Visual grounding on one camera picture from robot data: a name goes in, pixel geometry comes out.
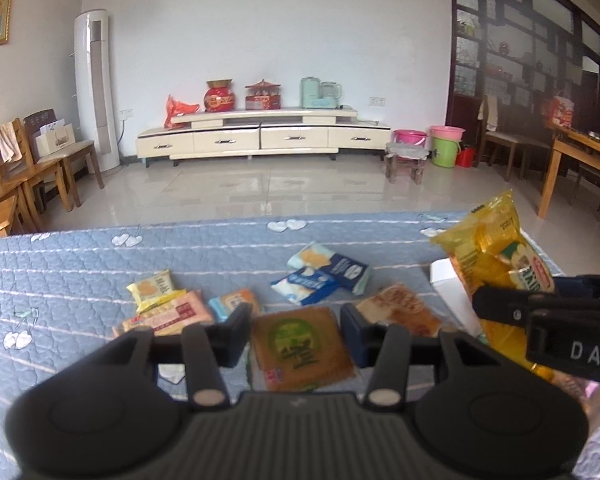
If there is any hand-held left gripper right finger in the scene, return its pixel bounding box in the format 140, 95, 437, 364
341, 305, 501, 406

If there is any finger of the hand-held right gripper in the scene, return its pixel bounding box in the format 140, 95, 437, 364
472, 285, 531, 328
552, 275, 600, 296

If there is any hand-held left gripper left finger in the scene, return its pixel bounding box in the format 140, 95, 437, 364
87, 305, 252, 407

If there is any white cardboard box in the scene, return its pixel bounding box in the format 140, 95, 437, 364
429, 257, 487, 343

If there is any brown cake packet green label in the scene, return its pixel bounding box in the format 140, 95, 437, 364
250, 306, 357, 392

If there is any yellow snack bag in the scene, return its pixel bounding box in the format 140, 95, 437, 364
430, 190, 565, 383

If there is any orange blue-ended packet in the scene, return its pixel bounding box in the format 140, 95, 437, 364
209, 288, 261, 323

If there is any bread packet orange print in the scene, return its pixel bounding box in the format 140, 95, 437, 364
355, 282, 443, 338

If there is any pink wafer packet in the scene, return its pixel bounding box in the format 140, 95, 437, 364
112, 290, 216, 338

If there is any dark blue cracker packet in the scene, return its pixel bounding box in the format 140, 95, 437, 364
286, 242, 372, 295

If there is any light blue white packet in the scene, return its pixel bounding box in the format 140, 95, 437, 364
271, 266, 342, 307

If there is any small yellow cracker packet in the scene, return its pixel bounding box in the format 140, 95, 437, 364
126, 269, 176, 311

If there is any wooden dining table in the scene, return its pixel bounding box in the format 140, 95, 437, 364
537, 120, 600, 221

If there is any brown cushioned wooden chair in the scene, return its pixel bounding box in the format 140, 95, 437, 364
477, 94, 551, 181

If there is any green plastic bucket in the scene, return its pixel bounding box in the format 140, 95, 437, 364
431, 136, 462, 168

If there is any blue quilted mattress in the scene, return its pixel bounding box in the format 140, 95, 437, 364
0, 212, 600, 480

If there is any small wooden stool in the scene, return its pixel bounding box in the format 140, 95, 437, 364
385, 142, 427, 184

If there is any red gift bag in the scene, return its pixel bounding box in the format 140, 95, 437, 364
545, 91, 576, 128

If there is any pink plastic basin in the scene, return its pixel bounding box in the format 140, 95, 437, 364
429, 125, 466, 141
393, 129, 428, 147

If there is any cream towel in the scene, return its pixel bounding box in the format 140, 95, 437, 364
476, 95, 501, 132

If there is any dark wooden shelf unit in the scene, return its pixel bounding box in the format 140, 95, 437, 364
450, 0, 600, 151

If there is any cream TV cabinet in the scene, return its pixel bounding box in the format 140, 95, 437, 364
135, 106, 392, 167

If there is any red plastic bag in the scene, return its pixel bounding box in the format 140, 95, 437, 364
165, 94, 200, 130

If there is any red gold vase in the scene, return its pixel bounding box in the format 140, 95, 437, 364
203, 79, 237, 113

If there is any red pagoda gift box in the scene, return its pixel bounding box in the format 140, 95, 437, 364
245, 79, 282, 111

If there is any mint green kitchen appliance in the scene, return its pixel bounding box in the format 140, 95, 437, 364
300, 76, 343, 109

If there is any white paper bag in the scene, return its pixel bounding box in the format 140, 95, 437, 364
35, 119, 77, 157

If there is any white tower air conditioner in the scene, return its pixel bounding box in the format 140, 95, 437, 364
74, 8, 122, 171

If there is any pale hand towel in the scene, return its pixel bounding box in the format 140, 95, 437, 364
0, 121, 23, 163

